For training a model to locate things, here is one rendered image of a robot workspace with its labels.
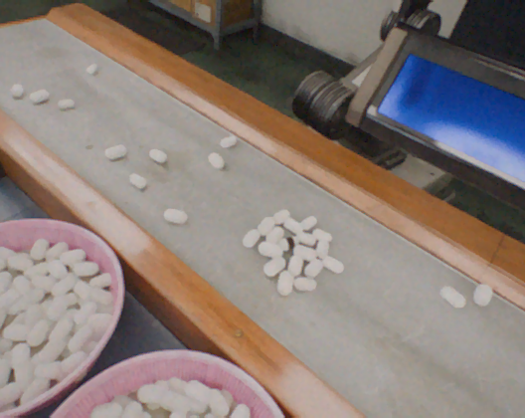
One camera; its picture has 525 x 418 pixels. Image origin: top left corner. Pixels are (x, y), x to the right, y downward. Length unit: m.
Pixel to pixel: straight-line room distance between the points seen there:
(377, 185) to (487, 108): 0.44
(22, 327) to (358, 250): 0.48
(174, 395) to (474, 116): 0.40
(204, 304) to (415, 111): 0.34
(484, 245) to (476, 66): 0.45
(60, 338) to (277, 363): 0.26
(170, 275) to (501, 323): 0.47
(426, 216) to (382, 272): 0.14
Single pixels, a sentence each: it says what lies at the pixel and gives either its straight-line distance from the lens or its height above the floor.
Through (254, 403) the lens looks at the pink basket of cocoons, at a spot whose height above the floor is 0.75.
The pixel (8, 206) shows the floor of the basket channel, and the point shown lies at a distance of 0.81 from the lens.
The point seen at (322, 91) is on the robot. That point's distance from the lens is 0.94.
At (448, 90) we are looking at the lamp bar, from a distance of 0.31.
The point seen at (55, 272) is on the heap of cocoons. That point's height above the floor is 0.74.
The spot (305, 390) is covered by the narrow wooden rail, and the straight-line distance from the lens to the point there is 0.48.
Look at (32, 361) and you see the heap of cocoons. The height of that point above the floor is 0.73.
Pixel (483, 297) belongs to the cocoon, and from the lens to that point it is 0.66.
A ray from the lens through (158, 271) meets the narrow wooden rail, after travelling 0.54.
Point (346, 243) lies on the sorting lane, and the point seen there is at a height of 0.74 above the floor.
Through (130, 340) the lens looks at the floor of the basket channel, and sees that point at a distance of 0.60.
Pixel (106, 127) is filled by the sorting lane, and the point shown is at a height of 0.74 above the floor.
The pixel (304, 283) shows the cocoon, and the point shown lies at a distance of 0.55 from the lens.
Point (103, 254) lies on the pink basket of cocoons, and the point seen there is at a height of 0.76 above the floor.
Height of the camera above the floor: 1.21
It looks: 45 degrees down
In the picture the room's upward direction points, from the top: 10 degrees clockwise
